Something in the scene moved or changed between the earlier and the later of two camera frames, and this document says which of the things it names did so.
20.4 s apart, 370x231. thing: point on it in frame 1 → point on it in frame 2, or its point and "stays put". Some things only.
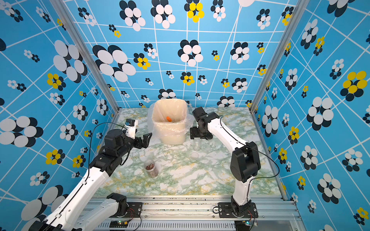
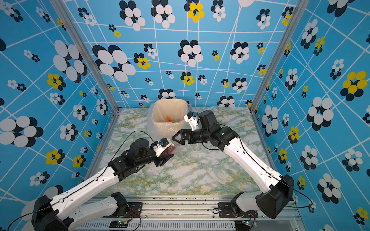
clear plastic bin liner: x=169 y=118 stays put
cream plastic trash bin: x=169 y=117 stays put
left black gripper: x=146 y=141 → x=162 y=159
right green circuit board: x=243 y=225 stays put
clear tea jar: x=150 y=168 → x=170 y=150
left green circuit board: x=118 y=224 stays put
